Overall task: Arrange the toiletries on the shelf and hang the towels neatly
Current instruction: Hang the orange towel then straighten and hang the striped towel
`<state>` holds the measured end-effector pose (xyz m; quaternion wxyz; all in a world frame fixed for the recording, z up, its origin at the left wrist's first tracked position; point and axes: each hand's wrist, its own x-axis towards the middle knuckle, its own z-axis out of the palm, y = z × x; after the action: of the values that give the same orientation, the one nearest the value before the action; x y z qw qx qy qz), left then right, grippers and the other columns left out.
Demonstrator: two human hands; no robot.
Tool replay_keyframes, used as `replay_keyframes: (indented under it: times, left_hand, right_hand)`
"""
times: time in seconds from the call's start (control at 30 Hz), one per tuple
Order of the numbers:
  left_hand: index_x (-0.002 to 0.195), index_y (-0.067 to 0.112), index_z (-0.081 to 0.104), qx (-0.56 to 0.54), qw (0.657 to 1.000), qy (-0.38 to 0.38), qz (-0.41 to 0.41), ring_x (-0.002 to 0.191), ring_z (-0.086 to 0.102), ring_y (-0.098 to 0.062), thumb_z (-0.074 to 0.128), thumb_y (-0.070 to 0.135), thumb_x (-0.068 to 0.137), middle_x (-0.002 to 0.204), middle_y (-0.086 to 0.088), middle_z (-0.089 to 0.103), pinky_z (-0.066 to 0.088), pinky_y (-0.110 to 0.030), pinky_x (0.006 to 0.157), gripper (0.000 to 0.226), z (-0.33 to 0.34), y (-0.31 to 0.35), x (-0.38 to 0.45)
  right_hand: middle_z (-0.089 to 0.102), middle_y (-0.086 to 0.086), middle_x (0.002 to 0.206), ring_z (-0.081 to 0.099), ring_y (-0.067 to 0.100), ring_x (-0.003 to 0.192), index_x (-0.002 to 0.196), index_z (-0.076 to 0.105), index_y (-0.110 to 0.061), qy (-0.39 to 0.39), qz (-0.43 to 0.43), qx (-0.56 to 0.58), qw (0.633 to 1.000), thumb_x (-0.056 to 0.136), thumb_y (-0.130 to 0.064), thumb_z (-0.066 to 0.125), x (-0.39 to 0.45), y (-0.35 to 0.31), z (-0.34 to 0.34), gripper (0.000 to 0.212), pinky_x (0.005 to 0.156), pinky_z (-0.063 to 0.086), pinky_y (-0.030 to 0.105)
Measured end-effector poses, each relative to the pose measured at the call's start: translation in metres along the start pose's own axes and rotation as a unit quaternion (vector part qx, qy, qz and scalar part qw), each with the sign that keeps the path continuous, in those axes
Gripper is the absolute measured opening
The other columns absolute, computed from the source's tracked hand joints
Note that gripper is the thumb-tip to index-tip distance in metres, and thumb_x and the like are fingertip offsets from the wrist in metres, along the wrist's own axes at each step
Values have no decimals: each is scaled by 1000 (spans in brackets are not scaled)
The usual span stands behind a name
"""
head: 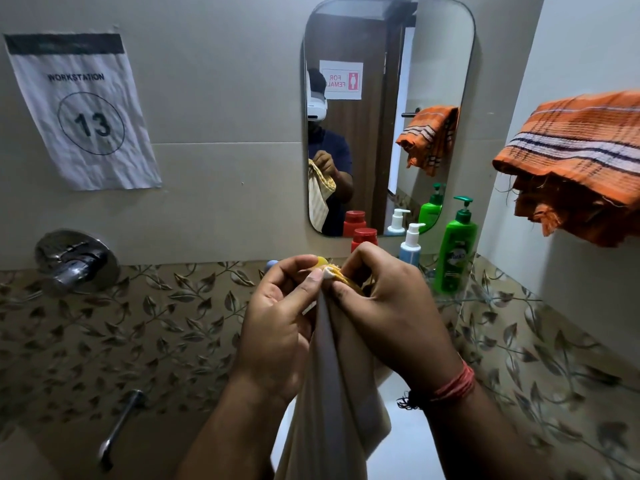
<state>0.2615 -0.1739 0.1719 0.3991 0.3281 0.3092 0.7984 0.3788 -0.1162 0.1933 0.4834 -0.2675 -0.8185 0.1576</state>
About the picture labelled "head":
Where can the person's left hand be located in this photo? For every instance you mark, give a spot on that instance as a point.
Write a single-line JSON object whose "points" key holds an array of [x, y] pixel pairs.
{"points": [[275, 334]]}

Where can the person's right hand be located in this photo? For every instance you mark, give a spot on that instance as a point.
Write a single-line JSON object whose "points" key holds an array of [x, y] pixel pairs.
{"points": [[405, 324]]}

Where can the grey silicone squeeze bottle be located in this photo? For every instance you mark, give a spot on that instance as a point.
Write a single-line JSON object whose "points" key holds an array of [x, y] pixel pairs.
{"points": [[271, 264]]}

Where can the blue white pump bottle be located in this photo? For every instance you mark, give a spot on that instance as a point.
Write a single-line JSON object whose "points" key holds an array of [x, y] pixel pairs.
{"points": [[411, 247]]}

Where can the green pump bottle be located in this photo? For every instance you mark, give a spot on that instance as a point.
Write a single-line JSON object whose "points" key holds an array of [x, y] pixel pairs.
{"points": [[455, 254]]}

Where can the yellow silicone squeeze bottle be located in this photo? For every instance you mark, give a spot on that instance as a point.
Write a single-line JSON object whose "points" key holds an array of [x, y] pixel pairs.
{"points": [[321, 260]]}

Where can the yellow striped towel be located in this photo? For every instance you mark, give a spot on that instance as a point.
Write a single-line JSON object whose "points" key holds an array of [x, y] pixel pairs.
{"points": [[330, 404]]}

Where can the red bottle with yellow label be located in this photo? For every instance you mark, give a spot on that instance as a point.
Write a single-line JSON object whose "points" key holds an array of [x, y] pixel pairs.
{"points": [[365, 235]]}

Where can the white wash basin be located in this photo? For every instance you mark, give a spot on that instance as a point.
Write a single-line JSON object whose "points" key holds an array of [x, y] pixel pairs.
{"points": [[410, 444]]}

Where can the orange plaid towel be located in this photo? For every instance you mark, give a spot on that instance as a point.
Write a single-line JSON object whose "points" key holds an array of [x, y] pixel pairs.
{"points": [[575, 139]]}

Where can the white crumpled paper sign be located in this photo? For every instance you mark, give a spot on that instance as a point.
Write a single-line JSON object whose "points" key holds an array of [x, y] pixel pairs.
{"points": [[85, 119]]}

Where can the chrome wall valve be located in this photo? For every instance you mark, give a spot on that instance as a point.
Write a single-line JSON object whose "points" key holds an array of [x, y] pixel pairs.
{"points": [[75, 262]]}

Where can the rounded wall mirror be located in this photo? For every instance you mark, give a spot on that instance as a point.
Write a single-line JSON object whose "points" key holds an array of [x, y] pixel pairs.
{"points": [[440, 44]]}

